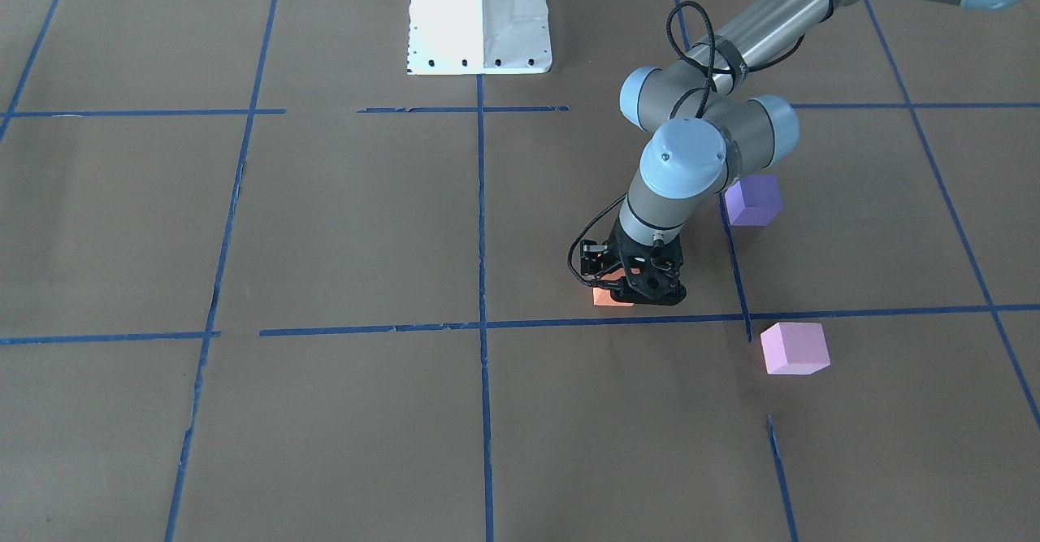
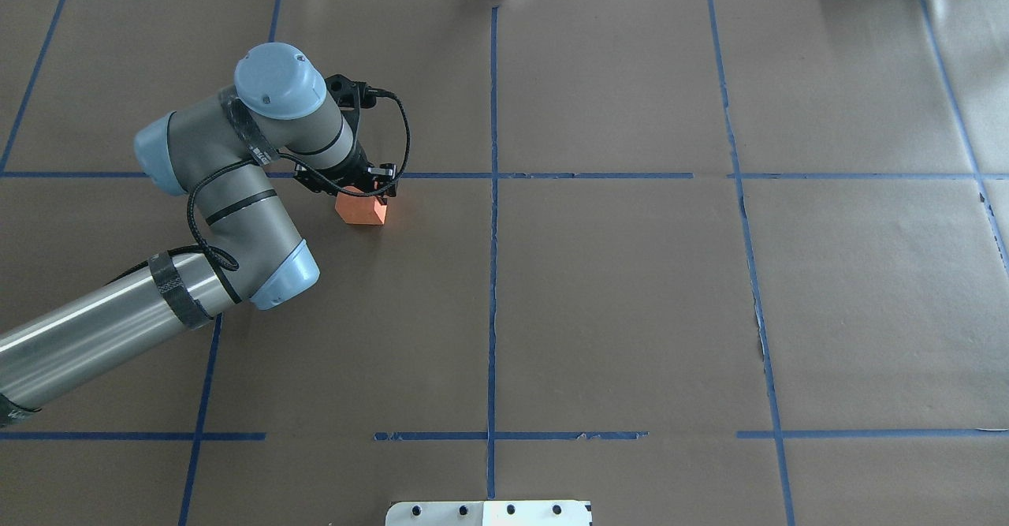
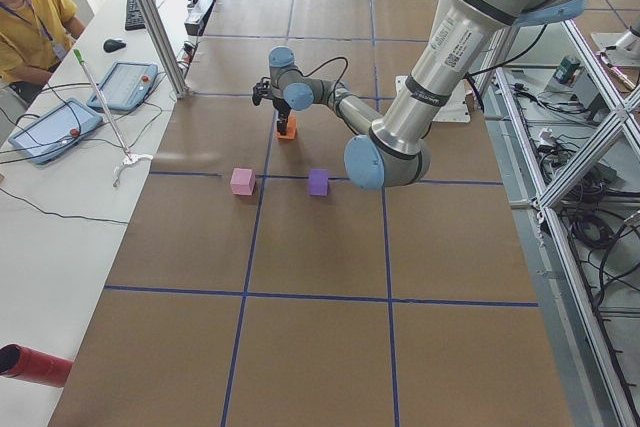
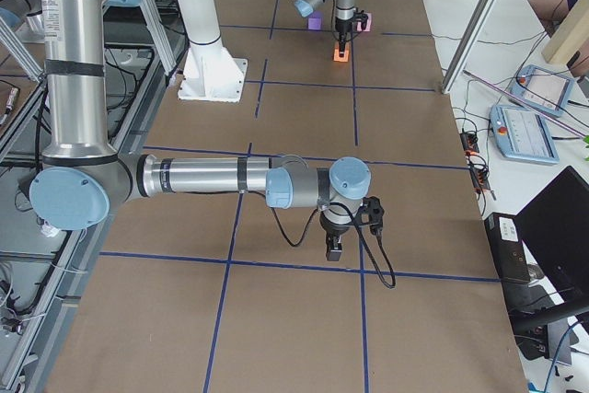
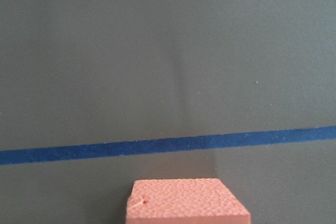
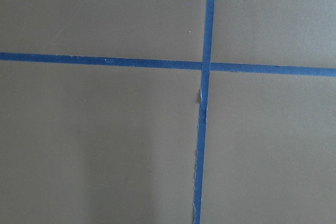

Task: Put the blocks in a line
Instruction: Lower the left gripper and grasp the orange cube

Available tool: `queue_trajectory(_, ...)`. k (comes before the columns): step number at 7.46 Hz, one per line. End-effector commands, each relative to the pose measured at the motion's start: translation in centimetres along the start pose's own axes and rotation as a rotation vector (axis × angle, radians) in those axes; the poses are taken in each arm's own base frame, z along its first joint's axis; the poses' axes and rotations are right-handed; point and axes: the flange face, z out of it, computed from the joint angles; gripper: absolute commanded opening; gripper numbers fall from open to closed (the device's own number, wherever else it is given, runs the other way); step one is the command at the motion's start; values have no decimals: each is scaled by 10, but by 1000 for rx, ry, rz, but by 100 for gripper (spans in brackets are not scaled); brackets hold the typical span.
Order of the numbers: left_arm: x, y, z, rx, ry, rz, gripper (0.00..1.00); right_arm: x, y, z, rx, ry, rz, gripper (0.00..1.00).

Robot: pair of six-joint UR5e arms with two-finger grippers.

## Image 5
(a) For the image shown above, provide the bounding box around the orange foam cube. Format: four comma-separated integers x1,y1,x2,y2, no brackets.
125,178,251,223

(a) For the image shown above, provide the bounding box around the brown paper table cover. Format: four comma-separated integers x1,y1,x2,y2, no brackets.
1,0,335,223

